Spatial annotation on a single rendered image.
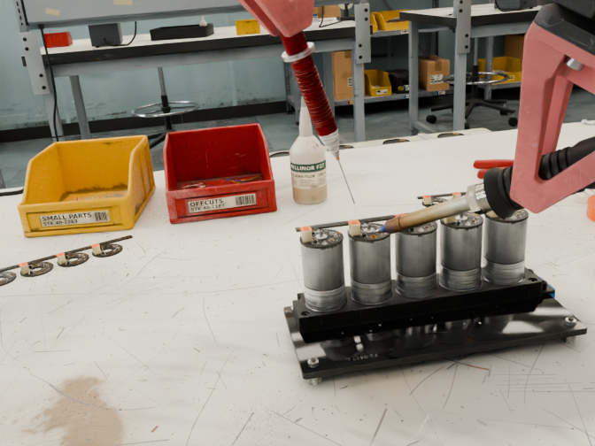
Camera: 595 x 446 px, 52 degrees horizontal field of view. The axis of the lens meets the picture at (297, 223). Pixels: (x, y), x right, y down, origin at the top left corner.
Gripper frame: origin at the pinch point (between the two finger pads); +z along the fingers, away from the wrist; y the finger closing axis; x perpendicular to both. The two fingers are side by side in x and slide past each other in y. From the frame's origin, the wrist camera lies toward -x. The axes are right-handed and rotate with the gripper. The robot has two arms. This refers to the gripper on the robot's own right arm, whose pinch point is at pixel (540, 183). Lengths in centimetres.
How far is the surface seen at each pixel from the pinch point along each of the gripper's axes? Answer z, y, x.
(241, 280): 18.9, -1.4, -13.4
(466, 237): 6.6, -3.6, -1.9
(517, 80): 123, -433, -84
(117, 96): 222, -258, -296
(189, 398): 15.9, 10.3, -7.6
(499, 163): 14.5, -33.5, -6.7
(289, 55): -0.6, 4.2, -12.2
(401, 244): 8.2, -1.5, -4.5
